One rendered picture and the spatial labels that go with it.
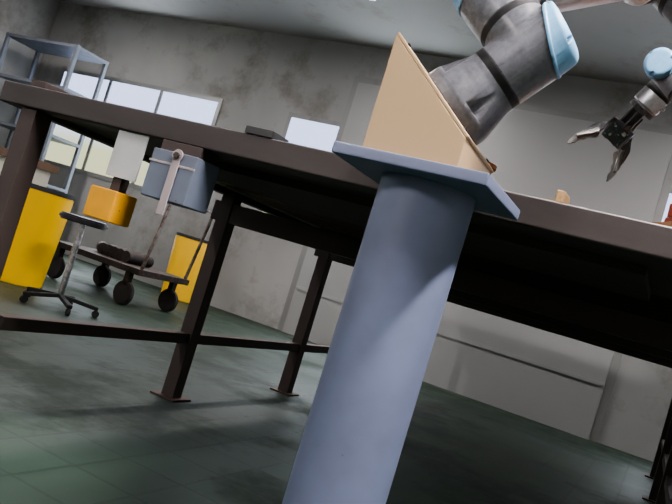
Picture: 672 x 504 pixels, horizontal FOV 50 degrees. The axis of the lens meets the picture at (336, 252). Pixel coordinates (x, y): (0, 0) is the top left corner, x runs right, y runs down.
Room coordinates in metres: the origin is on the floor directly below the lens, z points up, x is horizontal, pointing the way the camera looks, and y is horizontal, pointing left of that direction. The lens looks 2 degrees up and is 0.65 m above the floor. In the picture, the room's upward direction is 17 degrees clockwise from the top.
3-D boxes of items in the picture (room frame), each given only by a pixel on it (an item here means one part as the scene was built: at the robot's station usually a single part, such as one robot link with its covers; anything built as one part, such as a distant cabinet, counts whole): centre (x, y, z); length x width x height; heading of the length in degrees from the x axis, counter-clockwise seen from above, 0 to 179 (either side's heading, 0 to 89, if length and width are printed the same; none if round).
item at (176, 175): (1.78, 0.42, 0.77); 0.14 x 0.11 x 0.18; 65
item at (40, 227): (4.97, 2.03, 0.34); 0.43 x 0.42 x 0.67; 66
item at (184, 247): (7.33, 1.39, 0.32); 0.42 x 0.41 x 0.64; 154
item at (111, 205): (1.85, 0.58, 0.74); 0.09 x 0.08 x 0.24; 65
